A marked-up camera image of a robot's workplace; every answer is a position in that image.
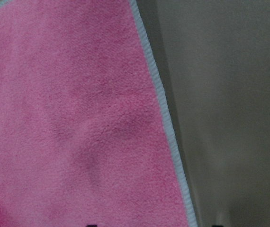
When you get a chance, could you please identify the pink towel with grey edge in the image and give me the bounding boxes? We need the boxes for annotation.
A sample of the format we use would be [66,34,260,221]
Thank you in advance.
[0,0,197,227]

